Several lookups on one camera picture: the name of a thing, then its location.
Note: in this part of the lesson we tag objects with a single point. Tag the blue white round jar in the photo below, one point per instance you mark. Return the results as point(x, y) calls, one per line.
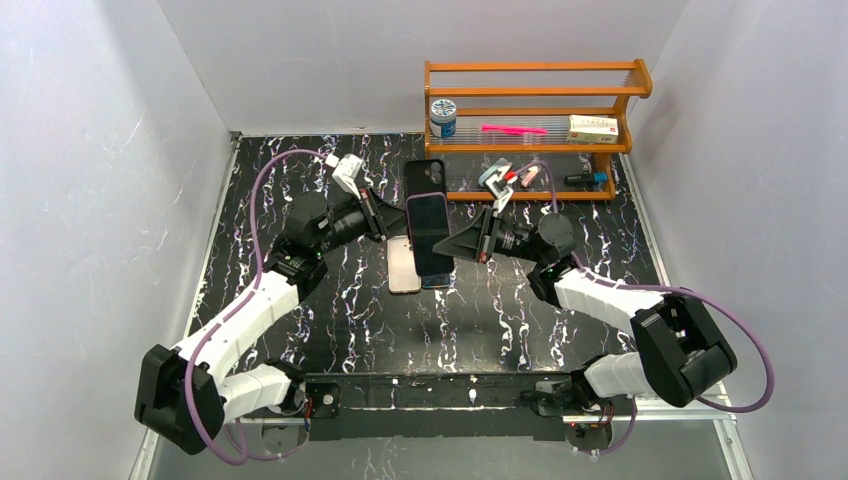
point(442, 117)

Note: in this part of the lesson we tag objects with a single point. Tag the orange wooden shelf rack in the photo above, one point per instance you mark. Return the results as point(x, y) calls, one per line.
point(532, 94)

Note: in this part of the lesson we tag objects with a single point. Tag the teal white stapler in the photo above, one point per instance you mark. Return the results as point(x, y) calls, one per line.
point(497, 168)

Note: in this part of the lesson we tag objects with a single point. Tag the aluminium frame rail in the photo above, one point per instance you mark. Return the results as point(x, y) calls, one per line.
point(654, 409)

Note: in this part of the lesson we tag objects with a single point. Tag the purple smartphone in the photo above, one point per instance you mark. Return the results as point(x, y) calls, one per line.
point(428, 224)

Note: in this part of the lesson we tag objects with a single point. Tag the black blue marker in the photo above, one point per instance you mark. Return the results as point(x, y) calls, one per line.
point(591, 179)

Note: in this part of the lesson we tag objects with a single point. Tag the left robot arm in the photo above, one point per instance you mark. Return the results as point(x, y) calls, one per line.
point(187, 393)

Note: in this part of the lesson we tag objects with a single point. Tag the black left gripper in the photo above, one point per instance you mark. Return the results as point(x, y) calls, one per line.
point(375, 216)

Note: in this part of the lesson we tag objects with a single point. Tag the black remote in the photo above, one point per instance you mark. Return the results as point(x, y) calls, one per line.
point(424, 176)

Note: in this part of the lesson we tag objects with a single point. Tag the black base bar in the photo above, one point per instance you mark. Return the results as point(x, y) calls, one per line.
point(348, 406)

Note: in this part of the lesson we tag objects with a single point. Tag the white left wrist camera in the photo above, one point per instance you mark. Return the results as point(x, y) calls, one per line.
point(345, 171)

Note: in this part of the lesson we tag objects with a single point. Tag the pink white clip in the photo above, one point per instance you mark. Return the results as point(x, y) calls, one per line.
point(527, 175)

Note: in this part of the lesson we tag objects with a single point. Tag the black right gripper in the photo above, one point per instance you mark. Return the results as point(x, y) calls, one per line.
point(488, 235)

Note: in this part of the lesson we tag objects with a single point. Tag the white red small box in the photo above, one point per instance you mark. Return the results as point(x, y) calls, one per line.
point(592, 129)

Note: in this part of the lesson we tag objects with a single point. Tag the pink pen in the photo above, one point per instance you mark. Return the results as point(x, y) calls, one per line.
point(513, 130)

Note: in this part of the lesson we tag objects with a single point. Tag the pink phone case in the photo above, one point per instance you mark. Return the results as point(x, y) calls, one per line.
point(402, 276)

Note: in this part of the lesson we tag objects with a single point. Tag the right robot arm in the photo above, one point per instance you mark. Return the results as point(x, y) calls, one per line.
point(680, 351)

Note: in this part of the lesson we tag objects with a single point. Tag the black smartphone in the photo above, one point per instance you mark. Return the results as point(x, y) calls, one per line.
point(438, 281)

